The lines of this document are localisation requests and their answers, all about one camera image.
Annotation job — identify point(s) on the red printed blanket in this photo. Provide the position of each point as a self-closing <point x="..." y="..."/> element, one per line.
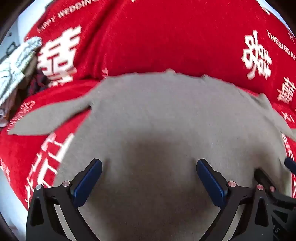
<point x="161" y="37"/>

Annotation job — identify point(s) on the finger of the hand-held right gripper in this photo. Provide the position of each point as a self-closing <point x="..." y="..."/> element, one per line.
<point x="291" y="165"/>
<point x="268" y="182"/>

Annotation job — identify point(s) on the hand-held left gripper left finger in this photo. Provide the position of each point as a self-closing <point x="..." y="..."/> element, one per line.
<point x="89" y="183"/>

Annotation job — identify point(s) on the white green patterned cloth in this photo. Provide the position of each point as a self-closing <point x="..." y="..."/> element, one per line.
<point x="16" y="67"/>

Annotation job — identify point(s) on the grey knit sweater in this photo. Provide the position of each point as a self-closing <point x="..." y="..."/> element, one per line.
<point x="161" y="111"/>

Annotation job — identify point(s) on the dark plaid cloth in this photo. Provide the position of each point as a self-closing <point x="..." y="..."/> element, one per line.
<point x="37" y="83"/>

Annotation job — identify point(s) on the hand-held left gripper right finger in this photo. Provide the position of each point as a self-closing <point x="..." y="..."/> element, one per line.
<point x="211" y="183"/>

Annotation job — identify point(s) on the brown cloth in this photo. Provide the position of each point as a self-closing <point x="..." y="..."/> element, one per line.
<point x="29" y="69"/>

